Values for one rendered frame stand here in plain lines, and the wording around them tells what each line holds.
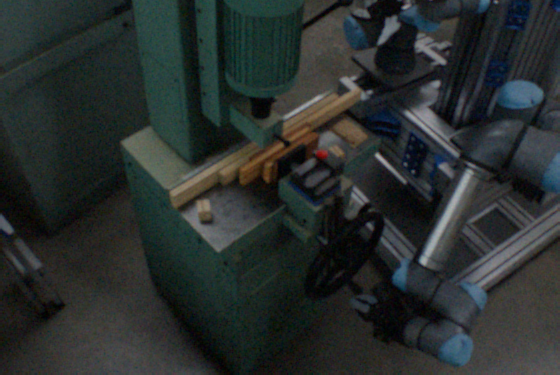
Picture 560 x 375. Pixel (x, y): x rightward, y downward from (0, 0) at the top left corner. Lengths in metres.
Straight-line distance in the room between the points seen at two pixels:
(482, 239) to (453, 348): 1.11
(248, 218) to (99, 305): 1.11
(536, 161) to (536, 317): 1.33
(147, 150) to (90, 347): 0.89
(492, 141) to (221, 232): 0.67
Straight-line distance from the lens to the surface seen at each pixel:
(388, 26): 1.44
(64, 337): 2.40
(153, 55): 1.60
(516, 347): 2.50
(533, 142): 1.36
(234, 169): 1.52
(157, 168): 1.73
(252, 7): 1.19
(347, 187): 1.48
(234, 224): 1.46
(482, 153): 1.37
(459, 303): 1.43
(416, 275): 1.43
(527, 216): 2.59
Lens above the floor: 2.07
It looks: 46 degrees down
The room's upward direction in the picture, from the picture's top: 1 degrees clockwise
